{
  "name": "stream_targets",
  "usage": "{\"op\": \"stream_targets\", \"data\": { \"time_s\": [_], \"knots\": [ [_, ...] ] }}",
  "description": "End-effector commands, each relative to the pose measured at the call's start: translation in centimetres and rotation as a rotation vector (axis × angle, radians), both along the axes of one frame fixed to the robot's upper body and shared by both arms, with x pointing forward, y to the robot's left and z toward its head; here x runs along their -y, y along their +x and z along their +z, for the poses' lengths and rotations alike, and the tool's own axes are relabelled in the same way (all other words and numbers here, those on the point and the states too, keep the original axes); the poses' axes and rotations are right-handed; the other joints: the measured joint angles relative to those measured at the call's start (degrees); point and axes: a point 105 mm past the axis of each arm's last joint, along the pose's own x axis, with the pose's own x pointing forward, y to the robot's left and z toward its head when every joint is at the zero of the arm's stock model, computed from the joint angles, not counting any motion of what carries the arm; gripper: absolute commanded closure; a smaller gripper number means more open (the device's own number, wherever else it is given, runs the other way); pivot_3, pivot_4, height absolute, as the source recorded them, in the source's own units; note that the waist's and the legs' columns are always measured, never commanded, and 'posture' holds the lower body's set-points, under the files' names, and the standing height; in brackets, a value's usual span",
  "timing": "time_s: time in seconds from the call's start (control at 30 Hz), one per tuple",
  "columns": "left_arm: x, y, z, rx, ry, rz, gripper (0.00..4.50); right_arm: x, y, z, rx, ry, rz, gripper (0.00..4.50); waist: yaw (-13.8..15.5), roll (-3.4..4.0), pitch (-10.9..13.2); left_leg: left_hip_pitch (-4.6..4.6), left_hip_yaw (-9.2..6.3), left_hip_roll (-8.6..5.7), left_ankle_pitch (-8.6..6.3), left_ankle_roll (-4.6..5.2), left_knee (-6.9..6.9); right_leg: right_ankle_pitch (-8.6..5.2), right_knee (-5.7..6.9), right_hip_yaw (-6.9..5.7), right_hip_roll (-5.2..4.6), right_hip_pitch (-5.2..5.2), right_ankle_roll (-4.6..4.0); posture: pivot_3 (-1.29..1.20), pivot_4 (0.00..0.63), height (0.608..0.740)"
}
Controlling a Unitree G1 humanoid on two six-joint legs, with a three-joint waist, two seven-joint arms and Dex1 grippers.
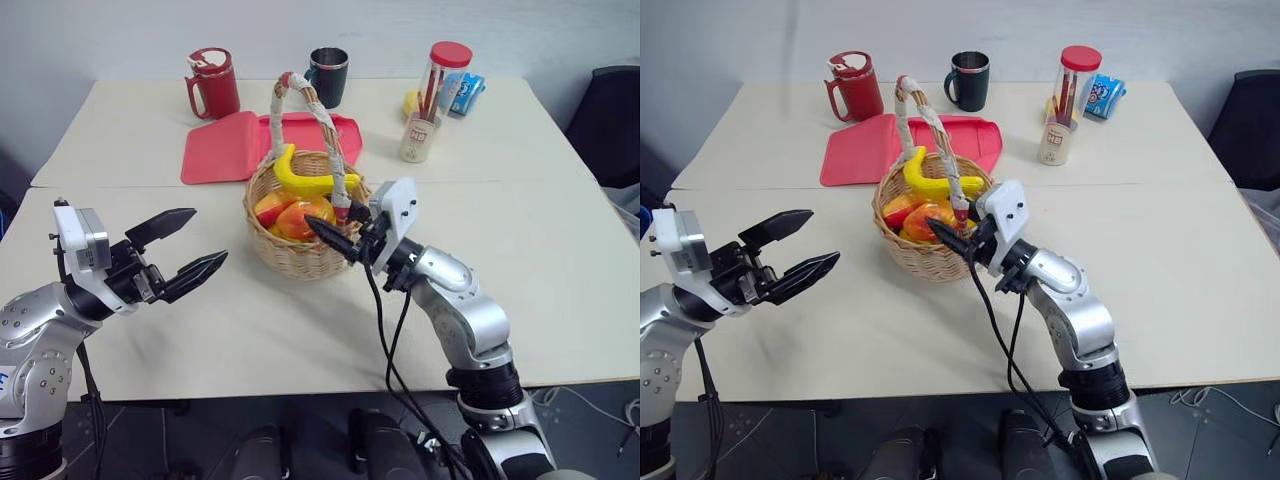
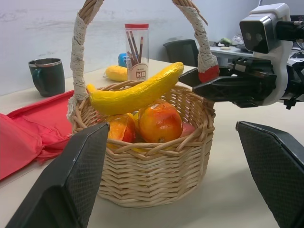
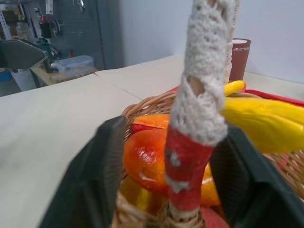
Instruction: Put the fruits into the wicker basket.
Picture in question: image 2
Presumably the clear pencil jar red lid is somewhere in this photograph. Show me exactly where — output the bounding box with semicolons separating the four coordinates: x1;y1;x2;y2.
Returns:
124;23;150;82

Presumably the pink toy fruit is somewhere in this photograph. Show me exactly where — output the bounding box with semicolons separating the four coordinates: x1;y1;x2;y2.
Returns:
181;122;196;139

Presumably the orange red toy fruit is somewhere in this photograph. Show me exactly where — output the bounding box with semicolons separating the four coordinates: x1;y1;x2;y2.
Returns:
107;113;137;143

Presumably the brown pencil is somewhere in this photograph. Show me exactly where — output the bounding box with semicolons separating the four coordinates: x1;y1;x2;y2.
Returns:
138;36;144;63
125;31;138;65
129;30;140;60

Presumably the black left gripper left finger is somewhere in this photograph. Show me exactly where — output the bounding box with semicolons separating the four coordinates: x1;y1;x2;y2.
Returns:
6;122;111;228

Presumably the orange red toy apple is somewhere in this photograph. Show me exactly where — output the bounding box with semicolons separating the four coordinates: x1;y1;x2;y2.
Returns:
138;99;183;144

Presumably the black office chair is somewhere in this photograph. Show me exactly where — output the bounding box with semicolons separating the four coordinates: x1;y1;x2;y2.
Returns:
162;38;199;68

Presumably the blue round object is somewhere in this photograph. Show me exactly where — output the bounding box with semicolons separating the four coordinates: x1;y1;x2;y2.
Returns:
117;52;130;68

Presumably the dark green metal-rimmed mug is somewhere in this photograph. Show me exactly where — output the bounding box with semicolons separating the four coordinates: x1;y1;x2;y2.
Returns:
28;57;66;98

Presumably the red cloth bag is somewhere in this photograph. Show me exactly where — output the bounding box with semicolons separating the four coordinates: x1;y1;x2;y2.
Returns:
0;89;77;181

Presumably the yellow toy banana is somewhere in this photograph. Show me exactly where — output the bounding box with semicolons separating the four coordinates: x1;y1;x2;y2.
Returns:
86;62;185;116

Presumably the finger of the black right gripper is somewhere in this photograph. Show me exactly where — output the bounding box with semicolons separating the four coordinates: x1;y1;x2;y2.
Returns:
179;67;235;86
192;76;253;104

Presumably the white background desk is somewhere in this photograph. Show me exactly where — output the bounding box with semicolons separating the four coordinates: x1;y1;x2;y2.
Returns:
208;44;255;59

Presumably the wicker basket with lace-wrapped handle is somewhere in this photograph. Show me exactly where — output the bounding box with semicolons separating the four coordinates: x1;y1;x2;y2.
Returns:
67;0;216;209

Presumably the yellow plush toy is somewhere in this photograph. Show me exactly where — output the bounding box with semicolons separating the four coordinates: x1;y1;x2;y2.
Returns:
104;64;129;83

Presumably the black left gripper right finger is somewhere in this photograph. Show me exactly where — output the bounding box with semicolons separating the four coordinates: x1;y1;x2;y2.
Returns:
236;120;304;228

